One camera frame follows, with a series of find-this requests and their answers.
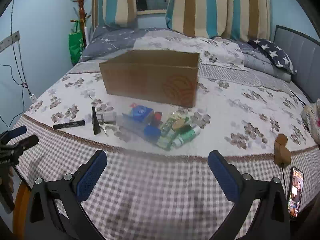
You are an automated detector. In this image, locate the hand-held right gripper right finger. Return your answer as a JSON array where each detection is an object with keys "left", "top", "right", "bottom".
[{"left": 208, "top": 150, "right": 292, "bottom": 240}]

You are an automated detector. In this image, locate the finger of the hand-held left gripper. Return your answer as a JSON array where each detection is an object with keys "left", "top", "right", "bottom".
[
  {"left": 0, "top": 134, "right": 40, "bottom": 156},
  {"left": 0, "top": 125, "right": 27, "bottom": 143}
]

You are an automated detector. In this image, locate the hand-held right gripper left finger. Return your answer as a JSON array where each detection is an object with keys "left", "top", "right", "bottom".
[{"left": 25, "top": 149, "right": 108, "bottom": 240}]

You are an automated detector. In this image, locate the black marker pen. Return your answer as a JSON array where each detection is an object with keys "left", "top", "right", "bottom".
[{"left": 53, "top": 120, "right": 86, "bottom": 130}]

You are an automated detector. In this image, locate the white plastic clip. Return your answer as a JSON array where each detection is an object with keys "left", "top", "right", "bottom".
[{"left": 100, "top": 122, "right": 116, "bottom": 137}]

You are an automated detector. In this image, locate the green white roll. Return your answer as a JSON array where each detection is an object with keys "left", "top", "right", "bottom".
[
  {"left": 156, "top": 135, "right": 175, "bottom": 152},
  {"left": 187, "top": 126, "right": 202, "bottom": 140},
  {"left": 171, "top": 135, "right": 190, "bottom": 149}
]

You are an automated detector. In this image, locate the dark green roll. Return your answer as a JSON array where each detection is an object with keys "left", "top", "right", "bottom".
[{"left": 176, "top": 124, "right": 193, "bottom": 137}]

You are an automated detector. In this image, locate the small white box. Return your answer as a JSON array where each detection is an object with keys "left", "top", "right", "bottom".
[{"left": 96, "top": 112, "right": 117, "bottom": 123}]

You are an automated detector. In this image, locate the clear plastic packet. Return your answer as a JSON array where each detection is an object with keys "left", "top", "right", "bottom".
[{"left": 122, "top": 114, "right": 150, "bottom": 140}]

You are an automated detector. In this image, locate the green snack packet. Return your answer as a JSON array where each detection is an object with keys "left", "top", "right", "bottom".
[{"left": 160, "top": 112, "right": 192, "bottom": 135}]

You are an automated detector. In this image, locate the blue round cap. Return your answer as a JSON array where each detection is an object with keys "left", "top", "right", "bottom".
[{"left": 144, "top": 125, "right": 161, "bottom": 141}]

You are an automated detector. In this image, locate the blue box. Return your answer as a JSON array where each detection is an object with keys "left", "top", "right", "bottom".
[{"left": 129, "top": 104, "right": 154, "bottom": 124}]

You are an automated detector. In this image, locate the small red item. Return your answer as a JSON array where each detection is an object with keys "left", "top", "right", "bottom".
[{"left": 150, "top": 112, "right": 163, "bottom": 128}]

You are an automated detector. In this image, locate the brown cardboard box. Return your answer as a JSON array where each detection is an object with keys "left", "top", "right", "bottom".
[{"left": 99, "top": 49, "right": 200, "bottom": 108}]

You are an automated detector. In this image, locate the person's left hand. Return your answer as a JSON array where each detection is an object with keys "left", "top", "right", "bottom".
[{"left": 0, "top": 166, "right": 15, "bottom": 195}]

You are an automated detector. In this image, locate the brown wooden figure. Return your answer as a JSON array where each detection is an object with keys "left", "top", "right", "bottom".
[{"left": 273, "top": 134, "right": 292, "bottom": 167}]

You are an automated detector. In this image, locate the smartphone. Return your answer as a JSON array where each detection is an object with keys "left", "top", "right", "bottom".
[{"left": 287, "top": 166, "right": 304, "bottom": 218}]

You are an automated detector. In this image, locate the green bag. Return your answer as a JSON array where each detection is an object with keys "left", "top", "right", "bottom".
[{"left": 69, "top": 21, "right": 87, "bottom": 65}]

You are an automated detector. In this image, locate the pink floral cloth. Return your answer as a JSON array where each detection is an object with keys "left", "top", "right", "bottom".
[{"left": 301, "top": 99, "right": 320, "bottom": 144}]

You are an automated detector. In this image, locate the folded grey quilt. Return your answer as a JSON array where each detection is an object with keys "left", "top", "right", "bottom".
[{"left": 235, "top": 41, "right": 292, "bottom": 82}]

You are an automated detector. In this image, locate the purple grey floral duvet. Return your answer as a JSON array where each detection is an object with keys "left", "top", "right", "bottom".
[{"left": 80, "top": 25, "right": 175, "bottom": 62}]

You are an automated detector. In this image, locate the navy star pillow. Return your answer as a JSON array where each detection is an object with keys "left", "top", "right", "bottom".
[{"left": 247, "top": 39, "right": 297, "bottom": 74}]

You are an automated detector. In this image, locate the wooden coat rack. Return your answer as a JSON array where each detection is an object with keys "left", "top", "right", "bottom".
[{"left": 70, "top": 0, "right": 92, "bottom": 48}]

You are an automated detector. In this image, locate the grey padded headboard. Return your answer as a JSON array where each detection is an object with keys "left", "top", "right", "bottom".
[{"left": 274, "top": 25, "right": 320, "bottom": 103}]

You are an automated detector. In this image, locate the striped pillow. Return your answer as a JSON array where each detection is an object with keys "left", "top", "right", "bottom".
[
  {"left": 224, "top": 0, "right": 272, "bottom": 42},
  {"left": 165, "top": 0, "right": 229, "bottom": 38},
  {"left": 91, "top": 0, "right": 137, "bottom": 29}
]

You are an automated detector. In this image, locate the orange wooden curved frame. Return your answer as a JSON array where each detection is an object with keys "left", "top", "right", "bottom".
[{"left": 12, "top": 180, "right": 33, "bottom": 240}]

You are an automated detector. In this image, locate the black wall cable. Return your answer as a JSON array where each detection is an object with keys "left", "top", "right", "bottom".
[{"left": 0, "top": 0, "right": 34, "bottom": 128}]

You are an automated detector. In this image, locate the wall power strip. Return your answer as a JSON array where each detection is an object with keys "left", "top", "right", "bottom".
[{"left": 0, "top": 31, "right": 20, "bottom": 53}]

